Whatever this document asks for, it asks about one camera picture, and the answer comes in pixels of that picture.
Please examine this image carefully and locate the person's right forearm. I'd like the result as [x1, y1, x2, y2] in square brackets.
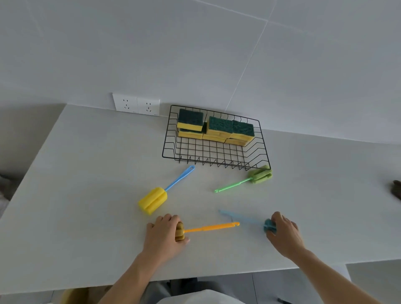
[287, 246, 384, 304]

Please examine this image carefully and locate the light blue sponge brush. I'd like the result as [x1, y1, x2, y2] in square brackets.
[219, 209, 278, 234]

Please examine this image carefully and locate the white wall socket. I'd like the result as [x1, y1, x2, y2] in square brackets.
[113, 92, 138, 113]
[137, 97, 160, 116]

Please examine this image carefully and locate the person's left hand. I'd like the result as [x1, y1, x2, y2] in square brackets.
[144, 214, 190, 260]

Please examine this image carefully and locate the black wire basket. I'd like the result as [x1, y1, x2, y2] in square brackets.
[162, 105, 271, 171]

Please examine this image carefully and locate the green sponge brush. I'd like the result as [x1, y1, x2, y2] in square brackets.
[214, 165, 273, 193]

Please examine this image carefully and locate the yellow sponge brush blue handle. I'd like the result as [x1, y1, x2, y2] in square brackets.
[138, 165, 195, 216]

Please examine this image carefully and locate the orange handled sponge brush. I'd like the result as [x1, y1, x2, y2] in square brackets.
[175, 222, 240, 242]

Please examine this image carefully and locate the person's left forearm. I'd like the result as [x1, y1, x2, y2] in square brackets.
[99, 251, 171, 304]

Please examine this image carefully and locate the person's right hand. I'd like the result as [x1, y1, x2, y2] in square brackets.
[266, 211, 306, 259]

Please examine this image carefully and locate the stack of yellow green sponges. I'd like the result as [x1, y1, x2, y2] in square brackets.
[176, 109, 255, 147]

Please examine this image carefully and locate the person's white garment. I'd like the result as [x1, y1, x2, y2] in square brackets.
[171, 289, 245, 304]

